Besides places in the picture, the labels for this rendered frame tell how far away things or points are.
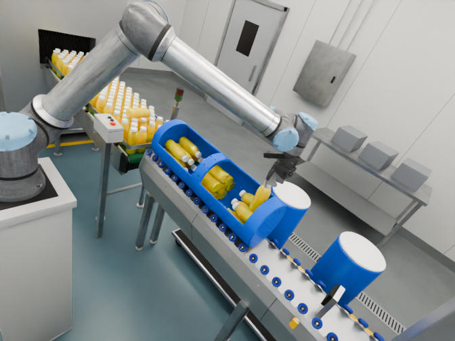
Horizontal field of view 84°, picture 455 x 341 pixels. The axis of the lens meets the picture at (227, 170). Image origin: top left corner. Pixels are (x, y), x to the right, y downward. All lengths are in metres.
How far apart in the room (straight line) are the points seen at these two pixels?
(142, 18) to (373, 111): 3.86
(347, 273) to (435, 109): 3.02
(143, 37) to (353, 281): 1.54
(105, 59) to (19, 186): 0.55
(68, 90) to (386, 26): 4.03
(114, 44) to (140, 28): 0.19
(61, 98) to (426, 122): 4.03
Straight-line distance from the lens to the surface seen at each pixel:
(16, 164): 1.11
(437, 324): 0.80
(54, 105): 1.14
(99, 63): 1.01
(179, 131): 1.74
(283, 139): 0.89
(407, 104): 4.28
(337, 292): 1.30
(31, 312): 1.71
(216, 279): 2.20
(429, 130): 4.28
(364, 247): 1.77
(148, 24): 0.81
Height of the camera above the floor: 1.91
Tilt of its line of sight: 31 degrees down
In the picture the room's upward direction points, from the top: 22 degrees clockwise
